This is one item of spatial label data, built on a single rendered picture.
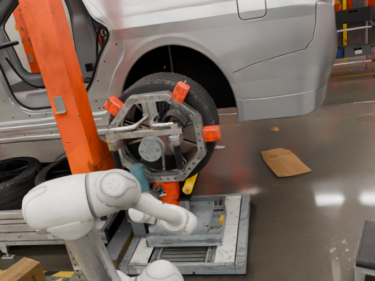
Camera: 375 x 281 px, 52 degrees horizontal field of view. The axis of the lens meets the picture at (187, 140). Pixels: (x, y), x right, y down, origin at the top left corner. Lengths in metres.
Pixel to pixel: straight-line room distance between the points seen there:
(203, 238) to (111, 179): 1.53
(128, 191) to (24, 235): 2.03
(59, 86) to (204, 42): 0.91
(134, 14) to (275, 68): 0.95
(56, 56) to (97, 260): 1.24
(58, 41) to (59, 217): 1.28
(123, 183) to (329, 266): 1.68
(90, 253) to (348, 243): 1.79
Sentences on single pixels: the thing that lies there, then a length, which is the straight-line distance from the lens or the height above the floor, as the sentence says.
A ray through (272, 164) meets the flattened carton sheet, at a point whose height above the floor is 0.01.
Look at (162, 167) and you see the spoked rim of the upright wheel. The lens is 2.40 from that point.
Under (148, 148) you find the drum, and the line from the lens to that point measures 2.06.
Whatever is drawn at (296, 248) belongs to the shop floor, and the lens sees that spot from 2.60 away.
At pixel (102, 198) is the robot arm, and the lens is 1.04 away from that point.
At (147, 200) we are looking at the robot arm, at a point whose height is 0.96.
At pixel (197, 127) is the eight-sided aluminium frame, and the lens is 2.11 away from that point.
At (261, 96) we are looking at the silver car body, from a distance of 2.51.
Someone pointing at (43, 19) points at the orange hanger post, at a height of 1.60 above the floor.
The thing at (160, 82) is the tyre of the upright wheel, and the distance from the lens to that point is 2.17.
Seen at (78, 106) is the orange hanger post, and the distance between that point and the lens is 2.25.
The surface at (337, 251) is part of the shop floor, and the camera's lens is 2.58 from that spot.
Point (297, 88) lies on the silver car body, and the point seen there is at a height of 0.93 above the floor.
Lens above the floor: 1.61
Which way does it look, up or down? 21 degrees down
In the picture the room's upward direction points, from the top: 10 degrees counter-clockwise
